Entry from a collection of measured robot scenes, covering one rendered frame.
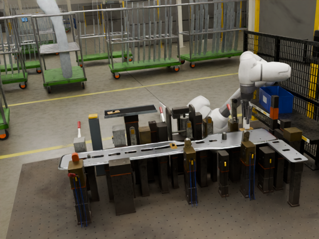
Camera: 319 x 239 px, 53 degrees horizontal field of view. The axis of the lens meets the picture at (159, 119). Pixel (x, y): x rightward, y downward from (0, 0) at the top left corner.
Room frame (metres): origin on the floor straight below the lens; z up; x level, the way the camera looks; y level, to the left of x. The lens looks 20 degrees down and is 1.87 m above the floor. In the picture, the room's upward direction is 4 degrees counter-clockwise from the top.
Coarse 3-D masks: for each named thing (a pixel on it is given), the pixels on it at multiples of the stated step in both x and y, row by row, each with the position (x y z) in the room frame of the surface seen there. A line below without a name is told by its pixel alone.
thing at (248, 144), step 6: (246, 144) 1.72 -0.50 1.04; (252, 144) 1.71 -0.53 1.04; (246, 150) 1.68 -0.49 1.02; (252, 150) 1.68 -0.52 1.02; (246, 156) 1.68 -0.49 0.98; (252, 156) 1.68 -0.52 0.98; (246, 162) 1.68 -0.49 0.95; (252, 162) 1.68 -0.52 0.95; (246, 168) 1.69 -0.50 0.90; (252, 168) 1.68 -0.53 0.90; (246, 174) 1.69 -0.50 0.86; (252, 174) 1.68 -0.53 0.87; (246, 180) 1.69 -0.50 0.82; (252, 180) 1.69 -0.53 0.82; (240, 186) 1.76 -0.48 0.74; (246, 186) 1.69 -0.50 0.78; (252, 186) 1.69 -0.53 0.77; (246, 192) 1.69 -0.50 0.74; (252, 192) 1.69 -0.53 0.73; (252, 198) 1.66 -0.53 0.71
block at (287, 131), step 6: (288, 132) 1.83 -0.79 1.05; (294, 132) 1.81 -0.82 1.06; (300, 132) 1.81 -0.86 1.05; (288, 138) 1.82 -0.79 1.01; (294, 138) 1.81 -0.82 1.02; (300, 138) 1.82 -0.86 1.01; (288, 144) 1.83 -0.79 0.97; (294, 144) 1.81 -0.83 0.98; (288, 150) 1.82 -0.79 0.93; (288, 162) 1.81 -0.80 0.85; (288, 168) 1.81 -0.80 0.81; (288, 174) 1.81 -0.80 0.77; (288, 180) 1.81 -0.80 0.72
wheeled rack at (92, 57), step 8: (120, 8) 10.99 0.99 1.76; (128, 16) 11.05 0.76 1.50; (72, 32) 10.62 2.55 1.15; (120, 32) 11.91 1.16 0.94; (80, 56) 11.25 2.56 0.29; (88, 56) 11.11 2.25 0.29; (96, 56) 10.97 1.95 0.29; (104, 56) 10.86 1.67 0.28; (120, 56) 10.94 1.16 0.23; (80, 64) 10.70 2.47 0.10
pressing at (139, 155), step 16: (256, 128) 2.05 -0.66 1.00; (144, 144) 1.92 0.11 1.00; (160, 144) 1.91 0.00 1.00; (176, 144) 1.89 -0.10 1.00; (192, 144) 1.87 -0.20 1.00; (224, 144) 1.84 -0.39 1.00; (240, 144) 1.82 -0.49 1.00; (256, 144) 1.83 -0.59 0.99; (64, 160) 1.78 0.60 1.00; (96, 160) 1.74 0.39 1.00
